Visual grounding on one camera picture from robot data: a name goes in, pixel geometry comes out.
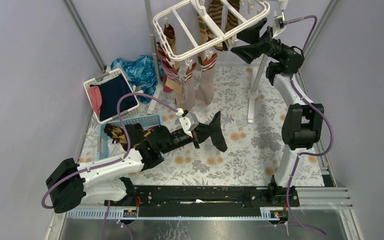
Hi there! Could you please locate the brown patterned hanging sock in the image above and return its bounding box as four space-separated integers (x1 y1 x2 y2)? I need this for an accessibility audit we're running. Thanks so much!
222 0 240 51

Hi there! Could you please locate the pile of socks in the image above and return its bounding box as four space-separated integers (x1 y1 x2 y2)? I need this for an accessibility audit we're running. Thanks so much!
104 123 164 161

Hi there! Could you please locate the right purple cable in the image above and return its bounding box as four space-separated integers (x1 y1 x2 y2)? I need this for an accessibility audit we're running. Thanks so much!
283 14 335 238

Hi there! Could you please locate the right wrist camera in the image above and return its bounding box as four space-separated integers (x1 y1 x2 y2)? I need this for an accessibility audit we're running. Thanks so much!
272 9 286 38

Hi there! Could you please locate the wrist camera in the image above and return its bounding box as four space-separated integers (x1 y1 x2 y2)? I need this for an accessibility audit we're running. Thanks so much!
272 9 286 38
179 110 199 134

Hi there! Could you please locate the pink cloth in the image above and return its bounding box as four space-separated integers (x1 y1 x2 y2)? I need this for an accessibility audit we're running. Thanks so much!
87 86 103 117

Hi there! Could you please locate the white laundry basket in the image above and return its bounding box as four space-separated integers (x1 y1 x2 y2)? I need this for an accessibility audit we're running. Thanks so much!
83 68 134 124

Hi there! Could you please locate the black sock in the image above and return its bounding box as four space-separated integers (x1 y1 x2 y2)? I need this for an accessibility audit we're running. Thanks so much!
194 111 228 152

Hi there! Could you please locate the dark navy cloth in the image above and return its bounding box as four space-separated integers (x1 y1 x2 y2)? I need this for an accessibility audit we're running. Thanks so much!
90 75 132 122

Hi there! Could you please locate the white sock hanger frame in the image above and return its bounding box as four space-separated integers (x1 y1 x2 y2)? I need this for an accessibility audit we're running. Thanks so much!
152 0 271 62

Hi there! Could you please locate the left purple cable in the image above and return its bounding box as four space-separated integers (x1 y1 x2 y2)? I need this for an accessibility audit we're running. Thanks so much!
40 92 184 240

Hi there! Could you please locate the blue laundry basket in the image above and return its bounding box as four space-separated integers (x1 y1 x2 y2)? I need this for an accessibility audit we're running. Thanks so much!
97 114 163 161

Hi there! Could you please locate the purple cable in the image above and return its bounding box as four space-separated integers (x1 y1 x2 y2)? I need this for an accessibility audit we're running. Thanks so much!
40 92 184 240
283 14 335 238

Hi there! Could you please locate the blue patterned cloth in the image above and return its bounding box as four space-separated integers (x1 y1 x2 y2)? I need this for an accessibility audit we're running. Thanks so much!
110 55 158 96

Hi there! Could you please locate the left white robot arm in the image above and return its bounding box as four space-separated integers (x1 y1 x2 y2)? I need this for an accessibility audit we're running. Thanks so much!
41 124 208 214

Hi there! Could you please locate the red striped sock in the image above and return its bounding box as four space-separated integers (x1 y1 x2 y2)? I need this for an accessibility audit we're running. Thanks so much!
156 42 181 93
173 83 184 108

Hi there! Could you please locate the silver drying rack stand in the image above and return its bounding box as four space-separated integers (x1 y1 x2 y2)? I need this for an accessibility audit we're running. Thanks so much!
144 0 290 124

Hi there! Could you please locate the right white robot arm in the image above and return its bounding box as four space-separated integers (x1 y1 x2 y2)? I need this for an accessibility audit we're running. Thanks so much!
231 18 324 206

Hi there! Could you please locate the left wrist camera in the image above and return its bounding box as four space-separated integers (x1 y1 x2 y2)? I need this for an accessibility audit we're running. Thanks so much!
179 110 199 134

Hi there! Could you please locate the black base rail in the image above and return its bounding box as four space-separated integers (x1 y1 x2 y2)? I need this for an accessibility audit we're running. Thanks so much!
103 185 300 218

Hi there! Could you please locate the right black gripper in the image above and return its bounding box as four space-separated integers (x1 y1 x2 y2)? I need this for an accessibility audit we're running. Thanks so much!
229 18 290 65

